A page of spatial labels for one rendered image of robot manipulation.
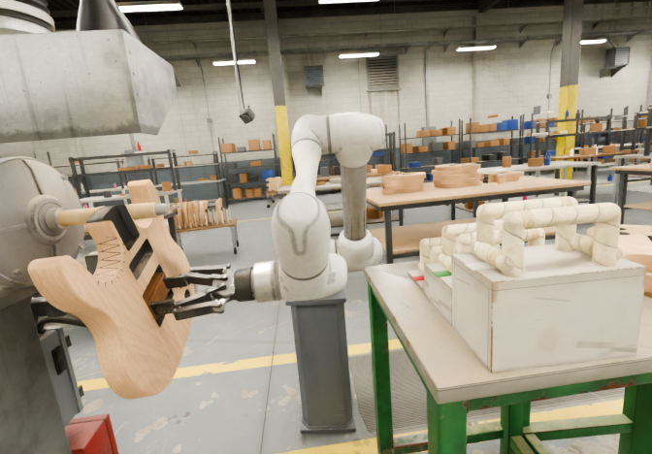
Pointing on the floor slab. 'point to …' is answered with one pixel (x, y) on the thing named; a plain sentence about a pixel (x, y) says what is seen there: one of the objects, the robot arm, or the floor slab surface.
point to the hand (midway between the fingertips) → (161, 294)
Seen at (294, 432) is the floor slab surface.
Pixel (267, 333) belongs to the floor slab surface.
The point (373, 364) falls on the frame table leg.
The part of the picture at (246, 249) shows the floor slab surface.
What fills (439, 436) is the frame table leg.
